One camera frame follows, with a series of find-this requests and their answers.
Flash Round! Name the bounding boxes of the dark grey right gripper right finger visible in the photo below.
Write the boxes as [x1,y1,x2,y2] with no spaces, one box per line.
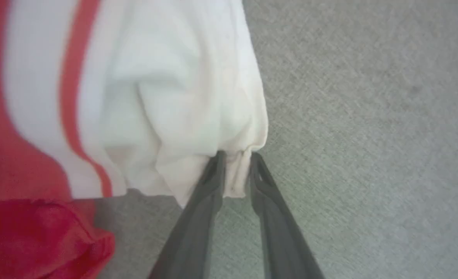
[249,152,325,279]

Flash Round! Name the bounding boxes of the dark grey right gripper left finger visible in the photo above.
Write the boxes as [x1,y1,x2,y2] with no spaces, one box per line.
[147,150,228,279]

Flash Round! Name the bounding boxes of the red and white shirt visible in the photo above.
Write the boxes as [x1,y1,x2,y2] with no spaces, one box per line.
[0,0,269,279]

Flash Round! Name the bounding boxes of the grey fabric sofa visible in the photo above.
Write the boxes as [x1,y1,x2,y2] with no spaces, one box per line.
[95,0,458,279]

